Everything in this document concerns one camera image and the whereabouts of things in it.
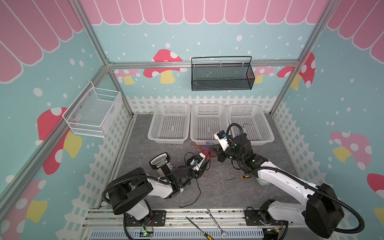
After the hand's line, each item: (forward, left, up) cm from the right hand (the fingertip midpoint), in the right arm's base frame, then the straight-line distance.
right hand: (210, 146), depth 78 cm
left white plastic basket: (+32, +27, -18) cm, 46 cm away
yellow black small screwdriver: (-9, -19, -19) cm, 29 cm away
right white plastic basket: (+36, -36, -20) cm, 55 cm away
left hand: (-3, +3, -7) cm, 8 cm away
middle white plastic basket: (+36, 0, -19) cm, 41 cm away
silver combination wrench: (-36, -5, -20) cm, 41 cm away
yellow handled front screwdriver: (-38, +2, -19) cm, 42 cm away
